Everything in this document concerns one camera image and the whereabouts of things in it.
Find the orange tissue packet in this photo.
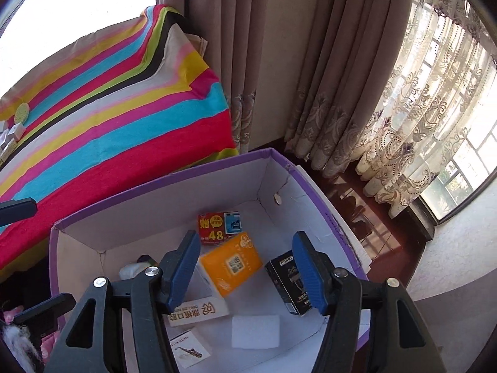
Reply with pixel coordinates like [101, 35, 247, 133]
[196, 232, 264, 300]

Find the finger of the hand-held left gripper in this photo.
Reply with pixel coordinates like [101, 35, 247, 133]
[0, 198, 38, 224]
[13, 292, 77, 338]

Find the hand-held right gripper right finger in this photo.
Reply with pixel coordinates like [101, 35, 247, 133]
[292, 231, 445, 373]

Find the striped colourful cloth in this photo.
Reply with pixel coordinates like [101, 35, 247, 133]
[0, 5, 239, 280]

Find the green round sponge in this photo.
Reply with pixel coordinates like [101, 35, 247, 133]
[13, 103, 31, 125]

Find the white saxophone print box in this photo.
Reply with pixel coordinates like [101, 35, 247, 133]
[169, 328, 211, 370]

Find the sheer lace curtain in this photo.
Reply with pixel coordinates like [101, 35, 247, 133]
[357, 0, 497, 218]

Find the red blue printed box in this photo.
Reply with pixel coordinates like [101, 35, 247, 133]
[198, 212, 242, 246]

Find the black applicator box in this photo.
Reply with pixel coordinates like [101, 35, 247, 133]
[265, 251, 313, 316]

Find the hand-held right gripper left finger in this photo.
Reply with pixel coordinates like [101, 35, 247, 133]
[43, 230, 202, 373]

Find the pink garment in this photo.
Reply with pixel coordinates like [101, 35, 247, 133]
[39, 332, 63, 362]

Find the window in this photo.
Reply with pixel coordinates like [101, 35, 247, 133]
[417, 85, 497, 242]

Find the white gold dental box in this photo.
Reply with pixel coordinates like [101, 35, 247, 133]
[168, 297, 230, 328]

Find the white wrapped packet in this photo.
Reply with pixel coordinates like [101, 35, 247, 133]
[118, 263, 150, 280]

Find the white fluffy fur trim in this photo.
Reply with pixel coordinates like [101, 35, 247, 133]
[0, 320, 41, 373]

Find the purple cardboard box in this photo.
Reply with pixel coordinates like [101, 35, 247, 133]
[48, 148, 373, 373]

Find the brown patterned curtain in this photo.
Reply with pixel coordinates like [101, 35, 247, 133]
[283, 0, 418, 179]
[153, 0, 272, 154]

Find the white foam block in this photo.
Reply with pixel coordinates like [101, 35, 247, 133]
[232, 315, 281, 349]

